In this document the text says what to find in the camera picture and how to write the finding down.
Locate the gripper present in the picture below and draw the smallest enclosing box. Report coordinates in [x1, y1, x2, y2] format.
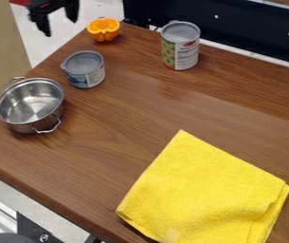
[26, 0, 82, 38]

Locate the small can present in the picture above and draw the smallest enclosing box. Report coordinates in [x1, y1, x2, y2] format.
[59, 49, 106, 90]

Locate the tall can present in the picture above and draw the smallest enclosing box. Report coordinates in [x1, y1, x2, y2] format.
[158, 20, 202, 71]

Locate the orange toy pepper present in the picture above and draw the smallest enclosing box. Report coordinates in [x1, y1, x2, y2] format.
[86, 16, 122, 43]

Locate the cardboard box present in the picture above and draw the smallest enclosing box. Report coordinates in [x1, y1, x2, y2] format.
[0, 0, 33, 108]

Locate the silver pot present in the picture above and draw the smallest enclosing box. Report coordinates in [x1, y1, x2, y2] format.
[0, 75, 67, 135]

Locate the yellow cloth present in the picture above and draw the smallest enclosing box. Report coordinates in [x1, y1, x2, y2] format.
[115, 128, 289, 243]

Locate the black metal frame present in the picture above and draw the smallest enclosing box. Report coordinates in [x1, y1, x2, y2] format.
[121, 0, 289, 67]

